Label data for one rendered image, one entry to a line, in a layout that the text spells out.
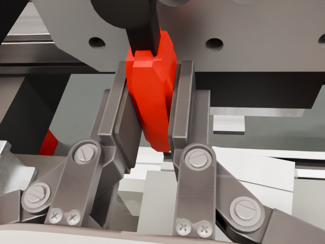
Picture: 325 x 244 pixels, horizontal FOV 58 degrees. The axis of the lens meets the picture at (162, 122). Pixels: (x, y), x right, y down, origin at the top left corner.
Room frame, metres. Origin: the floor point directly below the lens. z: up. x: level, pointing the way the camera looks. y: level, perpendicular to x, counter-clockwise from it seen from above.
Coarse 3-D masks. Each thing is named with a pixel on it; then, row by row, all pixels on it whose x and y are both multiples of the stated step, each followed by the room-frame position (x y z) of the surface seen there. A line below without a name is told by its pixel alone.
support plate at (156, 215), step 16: (160, 176) 0.14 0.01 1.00; (144, 192) 0.12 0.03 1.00; (160, 192) 0.12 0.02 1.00; (176, 192) 0.12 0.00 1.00; (304, 192) 0.09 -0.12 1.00; (320, 192) 0.09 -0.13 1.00; (144, 208) 0.11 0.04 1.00; (160, 208) 0.10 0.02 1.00; (304, 208) 0.08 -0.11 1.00; (320, 208) 0.07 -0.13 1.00; (144, 224) 0.09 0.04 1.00; (160, 224) 0.09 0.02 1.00; (320, 224) 0.06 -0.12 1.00
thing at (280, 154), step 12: (168, 156) 0.17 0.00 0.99; (276, 156) 0.13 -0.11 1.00; (288, 156) 0.13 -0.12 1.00; (300, 156) 0.13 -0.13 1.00; (312, 156) 0.12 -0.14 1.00; (324, 156) 0.12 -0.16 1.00; (300, 168) 0.12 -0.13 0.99; (312, 168) 0.12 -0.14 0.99; (324, 168) 0.11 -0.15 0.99; (324, 180) 0.10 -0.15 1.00
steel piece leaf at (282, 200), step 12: (252, 192) 0.10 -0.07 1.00; (264, 192) 0.10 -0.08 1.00; (276, 192) 0.10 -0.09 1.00; (288, 192) 0.09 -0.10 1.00; (264, 204) 0.09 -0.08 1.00; (276, 204) 0.08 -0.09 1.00; (288, 204) 0.08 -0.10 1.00; (216, 228) 0.07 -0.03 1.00; (216, 240) 0.06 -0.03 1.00; (228, 240) 0.06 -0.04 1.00
